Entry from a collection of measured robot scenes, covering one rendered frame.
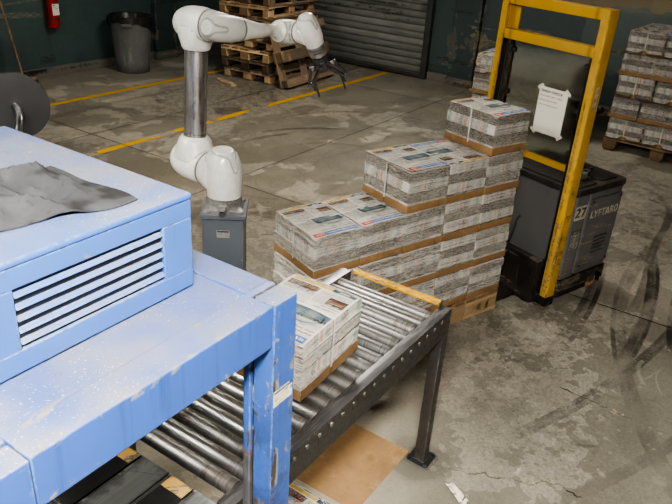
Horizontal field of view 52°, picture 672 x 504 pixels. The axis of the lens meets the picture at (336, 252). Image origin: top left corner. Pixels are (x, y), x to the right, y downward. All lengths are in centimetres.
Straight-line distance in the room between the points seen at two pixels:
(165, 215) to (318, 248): 208
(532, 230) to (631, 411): 140
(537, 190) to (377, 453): 215
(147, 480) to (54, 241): 105
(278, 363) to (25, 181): 59
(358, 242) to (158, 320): 224
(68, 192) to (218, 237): 188
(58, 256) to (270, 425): 60
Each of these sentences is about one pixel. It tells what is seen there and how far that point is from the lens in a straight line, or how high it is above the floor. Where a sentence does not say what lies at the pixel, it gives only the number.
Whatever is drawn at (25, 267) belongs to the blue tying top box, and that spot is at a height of 173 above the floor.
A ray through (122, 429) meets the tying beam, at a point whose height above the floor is 150.
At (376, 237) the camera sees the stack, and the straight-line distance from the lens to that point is 355.
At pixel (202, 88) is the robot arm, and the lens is 313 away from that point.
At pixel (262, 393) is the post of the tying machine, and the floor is 133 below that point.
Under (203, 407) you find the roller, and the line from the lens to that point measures 229.
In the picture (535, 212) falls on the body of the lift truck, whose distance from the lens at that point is 470.
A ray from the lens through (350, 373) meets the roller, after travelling 245.
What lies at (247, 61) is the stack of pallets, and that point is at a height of 27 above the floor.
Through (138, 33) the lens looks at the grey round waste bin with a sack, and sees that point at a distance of 1011.
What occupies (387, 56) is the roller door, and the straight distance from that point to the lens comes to 1108.
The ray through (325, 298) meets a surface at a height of 103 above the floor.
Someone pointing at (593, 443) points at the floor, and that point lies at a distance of 369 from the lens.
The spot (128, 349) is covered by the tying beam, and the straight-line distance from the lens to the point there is 125.
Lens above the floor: 225
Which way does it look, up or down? 27 degrees down
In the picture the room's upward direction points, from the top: 4 degrees clockwise
